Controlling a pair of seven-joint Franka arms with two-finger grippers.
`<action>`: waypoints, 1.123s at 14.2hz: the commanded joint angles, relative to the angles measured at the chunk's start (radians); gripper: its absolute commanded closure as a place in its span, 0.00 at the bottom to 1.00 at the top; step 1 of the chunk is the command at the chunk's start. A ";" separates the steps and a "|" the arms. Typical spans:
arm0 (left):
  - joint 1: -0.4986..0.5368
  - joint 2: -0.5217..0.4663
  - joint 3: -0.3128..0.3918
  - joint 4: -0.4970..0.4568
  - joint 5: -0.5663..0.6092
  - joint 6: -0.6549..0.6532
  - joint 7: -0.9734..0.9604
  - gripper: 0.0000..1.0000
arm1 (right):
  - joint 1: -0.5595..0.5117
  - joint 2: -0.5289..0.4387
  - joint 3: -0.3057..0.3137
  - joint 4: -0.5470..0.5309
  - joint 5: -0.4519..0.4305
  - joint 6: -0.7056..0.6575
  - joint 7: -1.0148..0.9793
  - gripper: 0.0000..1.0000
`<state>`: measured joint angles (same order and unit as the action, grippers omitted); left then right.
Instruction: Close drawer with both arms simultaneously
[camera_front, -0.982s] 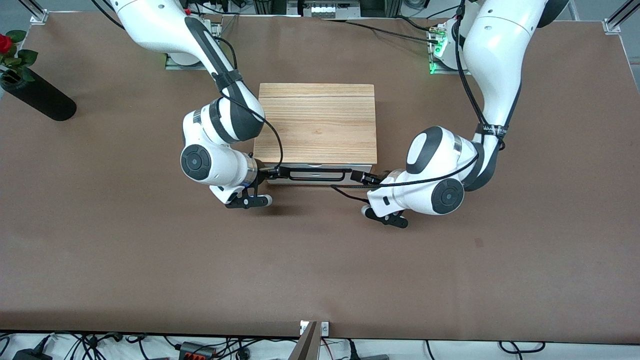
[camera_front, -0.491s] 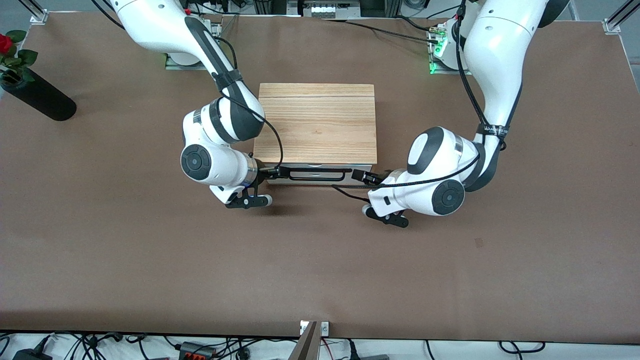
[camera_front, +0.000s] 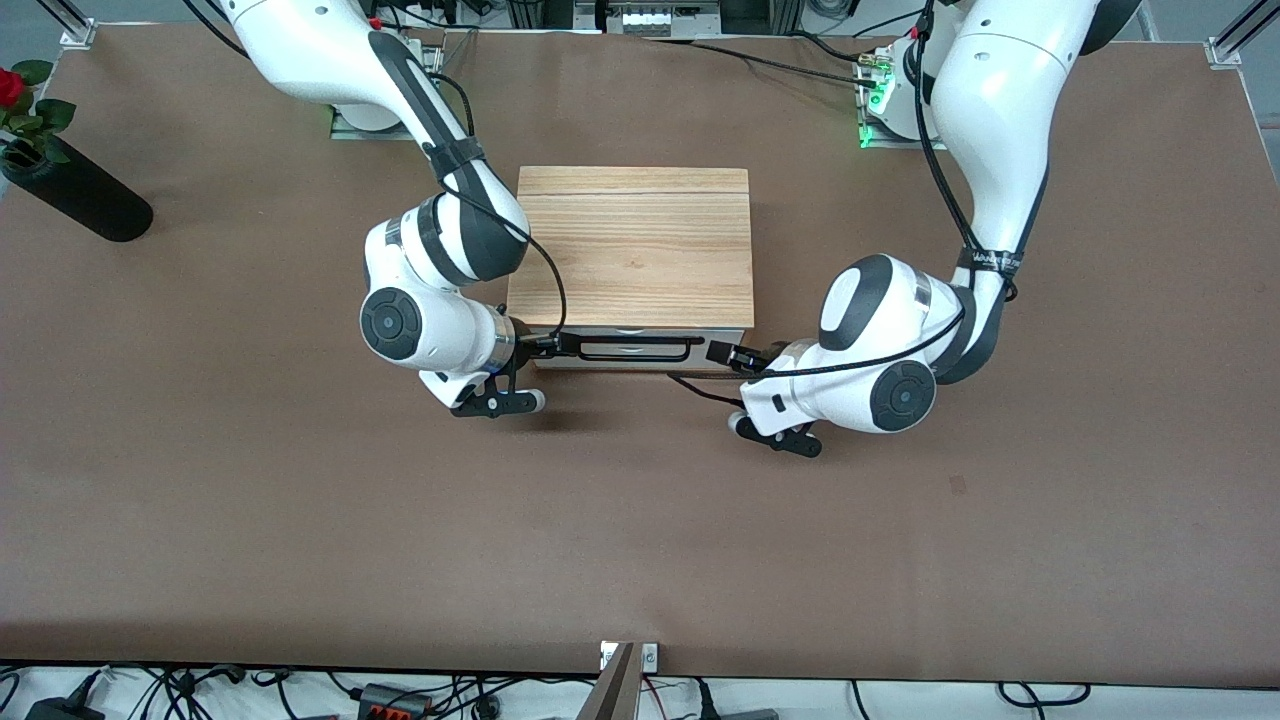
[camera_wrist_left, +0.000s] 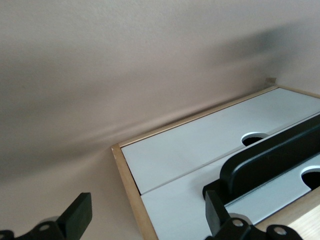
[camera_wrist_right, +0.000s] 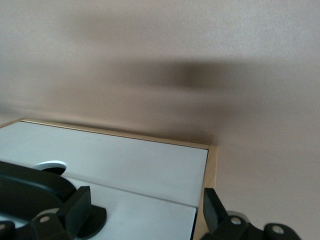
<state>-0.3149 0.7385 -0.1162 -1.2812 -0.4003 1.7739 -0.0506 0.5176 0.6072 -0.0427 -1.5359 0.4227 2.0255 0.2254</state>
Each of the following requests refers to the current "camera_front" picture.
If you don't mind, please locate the white-front drawer with black handle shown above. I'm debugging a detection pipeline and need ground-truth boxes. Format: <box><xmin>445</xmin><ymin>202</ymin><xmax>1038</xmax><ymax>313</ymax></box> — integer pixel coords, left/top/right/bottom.
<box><xmin>534</xmin><ymin>326</ymin><xmax>747</xmax><ymax>372</ymax></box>

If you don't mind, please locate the wooden drawer cabinet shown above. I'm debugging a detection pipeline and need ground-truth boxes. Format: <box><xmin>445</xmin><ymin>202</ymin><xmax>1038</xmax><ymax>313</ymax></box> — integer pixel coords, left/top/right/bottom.
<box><xmin>505</xmin><ymin>166</ymin><xmax>755</xmax><ymax>371</ymax></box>

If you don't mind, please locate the brown table cover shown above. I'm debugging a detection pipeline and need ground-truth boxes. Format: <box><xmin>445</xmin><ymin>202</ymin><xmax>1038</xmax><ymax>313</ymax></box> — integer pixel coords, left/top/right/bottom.
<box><xmin>0</xmin><ymin>22</ymin><xmax>1280</xmax><ymax>691</ymax></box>

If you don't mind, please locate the white power strip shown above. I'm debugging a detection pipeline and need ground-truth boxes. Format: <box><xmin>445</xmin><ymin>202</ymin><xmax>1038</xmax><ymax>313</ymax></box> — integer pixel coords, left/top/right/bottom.
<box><xmin>606</xmin><ymin>8</ymin><xmax>685</xmax><ymax>38</ymax></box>

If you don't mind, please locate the black box with orange connectors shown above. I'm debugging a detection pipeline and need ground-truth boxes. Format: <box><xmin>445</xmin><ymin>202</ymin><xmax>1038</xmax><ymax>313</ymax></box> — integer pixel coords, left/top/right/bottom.
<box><xmin>354</xmin><ymin>683</ymin><xmax>433</xmax><ymax>720</ymax></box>

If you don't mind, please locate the black cylindrical vase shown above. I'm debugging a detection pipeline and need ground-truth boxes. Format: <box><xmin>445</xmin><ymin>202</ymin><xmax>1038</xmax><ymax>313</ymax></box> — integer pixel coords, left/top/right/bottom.
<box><xmin>0</xmin><ymin>140</ymin><xmax>155</xmax><ymax>244</ymax></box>

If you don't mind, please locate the red rose with leaves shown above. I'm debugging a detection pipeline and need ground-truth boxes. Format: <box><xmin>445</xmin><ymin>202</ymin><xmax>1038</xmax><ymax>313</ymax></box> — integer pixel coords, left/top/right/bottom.
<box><xmin>0</xmin><ymin>60</ymin><xmax>78</xmax><ymax>166</ymax></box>

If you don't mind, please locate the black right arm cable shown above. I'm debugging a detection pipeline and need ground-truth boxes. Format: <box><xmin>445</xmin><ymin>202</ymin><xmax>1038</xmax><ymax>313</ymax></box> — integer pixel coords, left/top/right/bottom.
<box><xmin>425</xmin><ymin>70</ymin><xmax>569</xmax><ymax>353</ymax></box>

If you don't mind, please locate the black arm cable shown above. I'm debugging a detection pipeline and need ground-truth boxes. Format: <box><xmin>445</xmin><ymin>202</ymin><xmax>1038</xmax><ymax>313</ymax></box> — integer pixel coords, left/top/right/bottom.
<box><xmin>425</xmin><ymin>70</ymin><xmax>569</xmax><ymax>353</ymax></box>
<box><xmin>668</xmin><ymin>0</ymin><xmax>1023</xmax><ymax>407</ymax></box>

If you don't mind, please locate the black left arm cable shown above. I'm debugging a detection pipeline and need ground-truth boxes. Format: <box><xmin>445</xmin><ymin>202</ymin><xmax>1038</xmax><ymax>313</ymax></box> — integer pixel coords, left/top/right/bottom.
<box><xmin>668</xmin><ymin>0</ymin><xmax>1023</xmax><ymax>407</ymax></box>

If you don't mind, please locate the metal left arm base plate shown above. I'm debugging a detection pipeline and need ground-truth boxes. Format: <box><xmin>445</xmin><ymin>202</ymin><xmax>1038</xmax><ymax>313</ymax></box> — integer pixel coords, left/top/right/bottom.
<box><xmin>856</xmin><ymin>50</ymin><xmax>951</xmax><ymax>152</ymax></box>

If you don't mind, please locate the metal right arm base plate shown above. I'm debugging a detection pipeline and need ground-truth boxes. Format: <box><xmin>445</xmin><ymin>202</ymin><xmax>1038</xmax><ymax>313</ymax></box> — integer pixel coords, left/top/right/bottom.
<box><xmin>330</xmin><ymin>30</ymin><xmax>446</xmax><ymax>142</ymax></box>

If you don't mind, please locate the long black table cable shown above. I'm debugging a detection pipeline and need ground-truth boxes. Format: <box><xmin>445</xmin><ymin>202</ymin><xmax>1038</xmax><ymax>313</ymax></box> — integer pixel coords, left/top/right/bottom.
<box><xmin>648</xmin><ymin>37</ymin><xmax>883</xmax><ymax>89</ymax></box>

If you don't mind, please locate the metal table edge bracket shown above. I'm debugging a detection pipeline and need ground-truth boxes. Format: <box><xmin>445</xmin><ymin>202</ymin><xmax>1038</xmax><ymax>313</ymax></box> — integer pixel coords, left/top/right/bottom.
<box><xmin>599</xmin><ymin>641</ymin><xmax>660</xmax><ymax>674</ymax></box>

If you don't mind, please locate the short black table cable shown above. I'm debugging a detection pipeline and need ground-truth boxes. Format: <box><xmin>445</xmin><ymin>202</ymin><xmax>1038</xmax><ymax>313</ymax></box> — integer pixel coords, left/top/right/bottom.
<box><xmin>785</xmin><ymin>30</ymin><xmax>873</xmax><ymax>65</ymax></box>

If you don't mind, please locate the camera mount post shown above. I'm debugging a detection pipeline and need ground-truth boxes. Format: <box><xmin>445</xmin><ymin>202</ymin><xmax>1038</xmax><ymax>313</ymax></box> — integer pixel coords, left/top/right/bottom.
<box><xmin>574</xmin><ymin>642</ymin><xmax>641</xmax><ymax>720</ymax></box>

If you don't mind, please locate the black looped floor cable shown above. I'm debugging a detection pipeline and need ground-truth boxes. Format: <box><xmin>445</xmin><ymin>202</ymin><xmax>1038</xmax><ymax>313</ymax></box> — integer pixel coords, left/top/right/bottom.
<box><xmin>998</xmin><ymin>682</ymin><xmax>1093</xmax><ymax>708</ymax></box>

